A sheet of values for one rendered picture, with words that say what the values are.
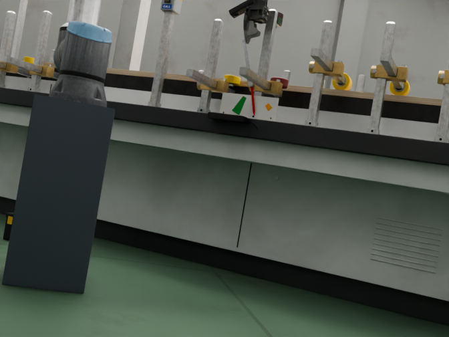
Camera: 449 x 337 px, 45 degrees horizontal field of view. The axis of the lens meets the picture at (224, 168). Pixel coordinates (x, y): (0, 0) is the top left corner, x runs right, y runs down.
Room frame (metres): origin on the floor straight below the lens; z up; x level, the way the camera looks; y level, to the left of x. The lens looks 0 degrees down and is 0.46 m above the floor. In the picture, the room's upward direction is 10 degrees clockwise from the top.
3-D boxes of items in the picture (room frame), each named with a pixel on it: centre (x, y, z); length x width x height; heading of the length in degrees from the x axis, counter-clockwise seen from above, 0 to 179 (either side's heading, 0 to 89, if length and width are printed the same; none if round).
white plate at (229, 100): (2.33, -0.06, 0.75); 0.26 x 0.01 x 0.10; 66
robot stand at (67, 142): (1.84, 0.52, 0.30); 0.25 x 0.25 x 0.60; 12
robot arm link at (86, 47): (1.85, 0.53, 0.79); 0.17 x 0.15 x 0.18; 26
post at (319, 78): (2.24, -0.32, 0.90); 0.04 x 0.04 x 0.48; 66
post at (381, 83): (2.14, -0.55, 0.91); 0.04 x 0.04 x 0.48; 66
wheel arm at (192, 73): (2.39, 0.11, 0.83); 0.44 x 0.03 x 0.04; 156
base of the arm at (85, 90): (1.84, 0.52, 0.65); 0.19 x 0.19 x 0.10
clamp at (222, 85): (2.43, 0.11, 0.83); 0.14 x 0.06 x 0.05; 66
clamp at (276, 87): (2.34, -0.12, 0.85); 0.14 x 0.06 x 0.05; 66
